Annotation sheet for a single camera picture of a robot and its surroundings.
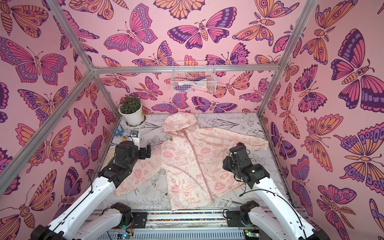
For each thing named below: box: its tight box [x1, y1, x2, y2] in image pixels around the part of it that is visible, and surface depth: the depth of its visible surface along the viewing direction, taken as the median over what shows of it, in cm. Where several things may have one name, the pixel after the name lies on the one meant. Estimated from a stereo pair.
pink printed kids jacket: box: [115, 113, 269, 211], surface depth 91 cm
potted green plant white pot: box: [118, 94, 147, 127], surface depth 107 cm
